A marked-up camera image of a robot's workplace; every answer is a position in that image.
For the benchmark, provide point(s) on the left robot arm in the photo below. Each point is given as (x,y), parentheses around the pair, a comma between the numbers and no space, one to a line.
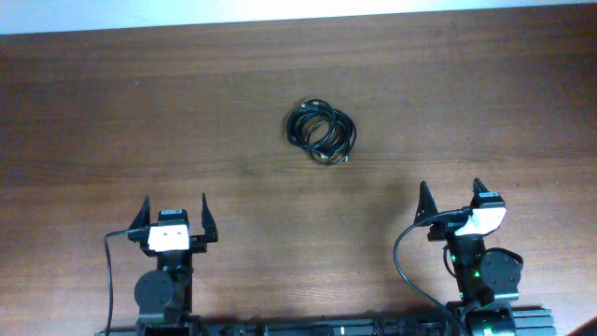
(164,295)

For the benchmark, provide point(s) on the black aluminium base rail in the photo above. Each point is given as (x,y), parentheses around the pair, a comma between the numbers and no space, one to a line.
(530,322)

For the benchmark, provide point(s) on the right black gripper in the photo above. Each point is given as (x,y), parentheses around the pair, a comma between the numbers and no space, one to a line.
(444,228)

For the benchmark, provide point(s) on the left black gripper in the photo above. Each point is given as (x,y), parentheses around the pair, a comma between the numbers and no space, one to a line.
(197,244)

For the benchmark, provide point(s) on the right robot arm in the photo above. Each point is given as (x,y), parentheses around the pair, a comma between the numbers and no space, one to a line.
(487,278)

